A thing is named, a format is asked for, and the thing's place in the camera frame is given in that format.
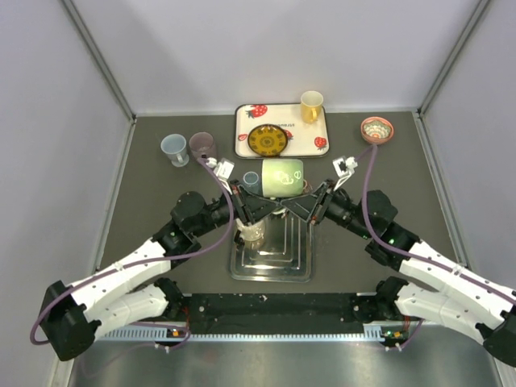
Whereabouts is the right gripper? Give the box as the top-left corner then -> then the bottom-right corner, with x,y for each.
281,179 -> 373,240

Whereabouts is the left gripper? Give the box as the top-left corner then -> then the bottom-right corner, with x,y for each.
192,179 -> 281,238

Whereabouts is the brown striped cup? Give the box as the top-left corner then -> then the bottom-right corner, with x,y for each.
302,180 -> 313,194

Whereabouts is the green mug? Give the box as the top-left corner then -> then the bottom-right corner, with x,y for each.
261,158 -> 304,198

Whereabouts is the purple mug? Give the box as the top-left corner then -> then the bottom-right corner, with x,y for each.
189,132 -> 218,159

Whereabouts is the light blue white mug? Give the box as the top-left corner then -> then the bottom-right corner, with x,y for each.
160,134 -> 189,168

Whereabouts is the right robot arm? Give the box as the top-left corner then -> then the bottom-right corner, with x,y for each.
281,181 -> 515,366

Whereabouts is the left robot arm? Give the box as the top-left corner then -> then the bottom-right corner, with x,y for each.
35,181 -> 280,361

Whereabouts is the grey blue mug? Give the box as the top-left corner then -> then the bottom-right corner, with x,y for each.
242,171 -> 261,187

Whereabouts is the cream mug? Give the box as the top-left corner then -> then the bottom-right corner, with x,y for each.
235,219 -> 266,242

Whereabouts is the yellow mug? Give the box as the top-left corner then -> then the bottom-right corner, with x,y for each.
300,90 -> 324,123

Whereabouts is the strawberry serving tray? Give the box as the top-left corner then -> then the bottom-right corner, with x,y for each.
235,103 -> 330,159

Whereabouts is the metal tray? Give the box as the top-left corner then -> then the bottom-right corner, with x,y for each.
229,207 -> 314,282

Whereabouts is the yellow patterned plate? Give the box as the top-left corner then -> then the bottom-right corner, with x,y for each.
247,124 -> 289,158

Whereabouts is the pink patterned bowl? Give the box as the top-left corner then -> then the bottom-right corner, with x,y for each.
360,116 -> 394,145

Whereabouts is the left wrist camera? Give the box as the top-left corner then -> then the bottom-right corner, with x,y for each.
207,157 -> 235,181

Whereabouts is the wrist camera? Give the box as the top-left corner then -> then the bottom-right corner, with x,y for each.
332,156 -> 358,190
207,157 -> 235,181

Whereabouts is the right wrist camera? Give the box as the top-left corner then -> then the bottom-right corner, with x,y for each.
332,156 -> 358,190

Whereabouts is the aluminium frame rail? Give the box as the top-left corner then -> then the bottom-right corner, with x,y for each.
100,314 -> 409,346

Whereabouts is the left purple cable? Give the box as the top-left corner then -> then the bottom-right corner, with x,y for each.
30,155 -> 237,356

